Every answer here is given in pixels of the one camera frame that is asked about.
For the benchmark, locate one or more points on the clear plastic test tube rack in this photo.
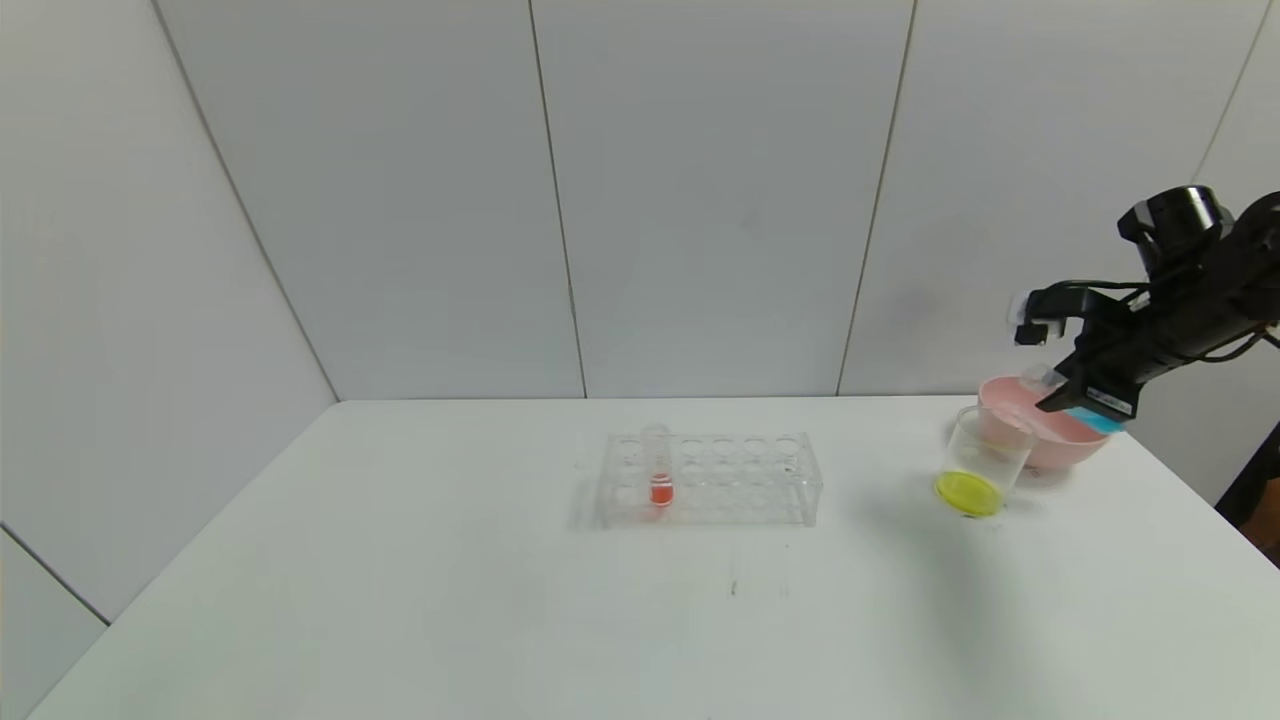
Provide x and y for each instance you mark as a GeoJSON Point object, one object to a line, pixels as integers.
{"type": "Point", "coordinates": [720, 490]}

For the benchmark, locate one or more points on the clear glass beaker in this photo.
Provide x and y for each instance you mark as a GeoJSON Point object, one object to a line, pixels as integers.
{"type": "Point", "coordinates": [975, 480]}

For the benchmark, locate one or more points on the test tube with red pigment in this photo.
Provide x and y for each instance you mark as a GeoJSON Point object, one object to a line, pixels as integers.
{"type": "Point", "coordinates": [661, 491]}

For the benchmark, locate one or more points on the pink bowl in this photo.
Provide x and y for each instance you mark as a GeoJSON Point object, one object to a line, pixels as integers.
{"type": "Point", "coordinates": [1055, 445]}

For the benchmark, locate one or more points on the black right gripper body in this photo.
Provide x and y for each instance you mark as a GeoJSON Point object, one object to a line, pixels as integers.
{"type": "Point", "coordinates": [1100, 392]}

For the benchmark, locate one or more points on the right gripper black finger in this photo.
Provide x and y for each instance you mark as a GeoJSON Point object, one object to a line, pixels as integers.
{"type": "Point", "coordinates": [1064, 399]}

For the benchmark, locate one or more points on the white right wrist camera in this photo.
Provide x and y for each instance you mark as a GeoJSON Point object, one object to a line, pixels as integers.
{"type": "Point", "coordinates": [1032, 328]}

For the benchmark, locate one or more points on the test tube with blue pigment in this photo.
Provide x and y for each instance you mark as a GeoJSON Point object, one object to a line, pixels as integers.
{"type": "Point", "coordinates": [1098, 420]}

